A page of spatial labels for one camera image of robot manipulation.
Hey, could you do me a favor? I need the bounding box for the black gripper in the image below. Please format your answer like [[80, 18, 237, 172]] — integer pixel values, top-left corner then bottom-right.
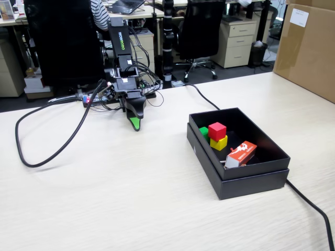
[[113, 77, 147, 132]]

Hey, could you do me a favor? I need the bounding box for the green wooden cube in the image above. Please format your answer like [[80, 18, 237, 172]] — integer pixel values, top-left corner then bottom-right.
[[198, 127, 210, 143]]

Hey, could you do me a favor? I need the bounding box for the red wooden cube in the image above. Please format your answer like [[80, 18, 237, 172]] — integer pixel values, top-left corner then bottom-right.
[[208, 122, 227, 141]]

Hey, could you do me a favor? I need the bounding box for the yellow wooden cube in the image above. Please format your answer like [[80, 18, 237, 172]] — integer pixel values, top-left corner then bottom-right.
[[209, 134, 228, 152]]

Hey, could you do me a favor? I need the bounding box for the black inner box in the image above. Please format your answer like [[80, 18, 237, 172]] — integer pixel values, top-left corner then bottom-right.
[[188, 107, 292, 181]]

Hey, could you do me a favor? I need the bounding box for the black open box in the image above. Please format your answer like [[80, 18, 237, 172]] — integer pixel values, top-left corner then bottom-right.
[[186, 122, 290, 201]]

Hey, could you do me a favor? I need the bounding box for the large cardboard box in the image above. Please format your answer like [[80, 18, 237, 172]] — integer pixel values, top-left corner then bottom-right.
[[272, 0, 335, 104]]

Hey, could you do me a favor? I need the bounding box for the robot control board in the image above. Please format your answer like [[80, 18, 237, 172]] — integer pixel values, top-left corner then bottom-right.
[[82, 88, 158, 109]]

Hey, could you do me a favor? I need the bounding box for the thick black pole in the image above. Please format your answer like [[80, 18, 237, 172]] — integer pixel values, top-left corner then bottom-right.
[[161, 0, 175, 89]]

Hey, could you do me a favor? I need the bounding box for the thin black stand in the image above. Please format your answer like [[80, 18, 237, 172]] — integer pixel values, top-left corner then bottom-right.
[[151, 0, 160, 57]]

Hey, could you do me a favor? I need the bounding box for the wide black office chair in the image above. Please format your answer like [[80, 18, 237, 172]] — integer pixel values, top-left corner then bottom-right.
[[23, 0, 108, 96]]

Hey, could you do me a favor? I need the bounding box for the beige office desk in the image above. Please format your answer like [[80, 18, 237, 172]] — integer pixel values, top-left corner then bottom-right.
[[104, 4, 165, 20]]

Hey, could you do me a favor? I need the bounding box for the black swivel office chair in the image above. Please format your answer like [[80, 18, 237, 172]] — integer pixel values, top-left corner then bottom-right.
[[174, 0, 226, 83]]

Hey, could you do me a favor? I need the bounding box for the person in striped shirt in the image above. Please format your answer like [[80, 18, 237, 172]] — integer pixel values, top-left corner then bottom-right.
[[90, 0, 110, 31]]

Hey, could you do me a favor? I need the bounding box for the white carton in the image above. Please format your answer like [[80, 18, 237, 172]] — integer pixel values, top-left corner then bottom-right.
[[24, 75, 46, 89]]

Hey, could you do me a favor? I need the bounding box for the black laptop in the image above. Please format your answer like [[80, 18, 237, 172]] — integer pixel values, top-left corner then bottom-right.
[[107, 0, 146, 15]]

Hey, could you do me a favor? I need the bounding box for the orange matchbox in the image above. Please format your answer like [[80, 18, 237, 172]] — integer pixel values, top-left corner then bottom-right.
[[225, 140, 258, 169]]

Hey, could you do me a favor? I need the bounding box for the beige three drawer cabinet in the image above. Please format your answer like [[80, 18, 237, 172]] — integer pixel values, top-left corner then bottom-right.
[[210, 19, 258, 69]]

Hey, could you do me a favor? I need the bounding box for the tall beige cabinet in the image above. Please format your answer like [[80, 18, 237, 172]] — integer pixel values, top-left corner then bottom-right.
[[0, 39, 26, 98]]

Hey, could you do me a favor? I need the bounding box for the black trash bin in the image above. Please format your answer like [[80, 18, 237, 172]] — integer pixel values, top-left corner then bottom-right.
[[248, 40, 269, 69]]

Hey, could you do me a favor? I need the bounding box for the framed picture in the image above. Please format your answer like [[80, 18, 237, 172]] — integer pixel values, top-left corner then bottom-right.
[[0, 0, 16, 21]]

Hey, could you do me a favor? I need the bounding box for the white shipping label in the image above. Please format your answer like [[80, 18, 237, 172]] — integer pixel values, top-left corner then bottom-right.
[[289, 8, 309, 28]]

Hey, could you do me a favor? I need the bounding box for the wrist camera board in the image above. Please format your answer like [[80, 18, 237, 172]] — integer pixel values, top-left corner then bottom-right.
[[98, 82, 116, 102]]

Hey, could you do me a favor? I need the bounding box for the thick black camera cable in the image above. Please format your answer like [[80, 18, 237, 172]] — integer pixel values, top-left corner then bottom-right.
[[14, 81, 108, 168]]

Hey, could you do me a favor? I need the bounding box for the black table cable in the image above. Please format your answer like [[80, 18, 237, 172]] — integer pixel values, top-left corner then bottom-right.
[[180, 83, 335, 251]]

